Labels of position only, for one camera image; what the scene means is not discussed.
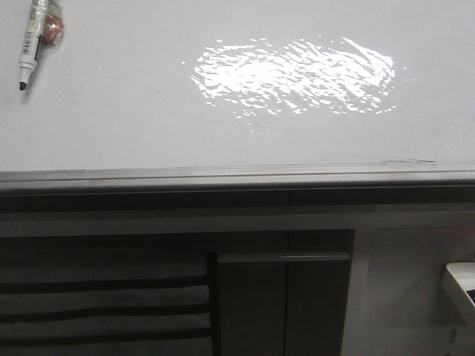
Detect white whiteboard marker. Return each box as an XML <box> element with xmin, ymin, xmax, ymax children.
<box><xmin>19</xmin><ymin>0</ymin><xmax>49</xmax><ymax>91</ymax></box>

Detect red taped marker attachment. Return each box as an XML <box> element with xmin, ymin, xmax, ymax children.
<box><xmin>41</xmin><ymin>1</ymin><xmax>65</xmax><ymax>47</ymax></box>

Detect grey slatted drawer unit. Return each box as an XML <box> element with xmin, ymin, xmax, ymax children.
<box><xmin>1</xmin><ymin>240</ymin><xmax>220</xmax><ymax>355</ymax></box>

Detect grey cabinet door panel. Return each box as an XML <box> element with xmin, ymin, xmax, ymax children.
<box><xmin>214</xmin><ymin>251</ymin><xmax>350</xmax><ymax>355</ymax></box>

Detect white whiteboard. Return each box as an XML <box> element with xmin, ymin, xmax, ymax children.
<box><xmin>1</xmin><ymin>1</ymin><xmax>474</xmax><ymax>190</ymax></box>

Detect white box at right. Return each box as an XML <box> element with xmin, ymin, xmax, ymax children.
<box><xmin>442</xmin><ymin>263</ymin><xmax>474</xmax><ymax>326</ymax></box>

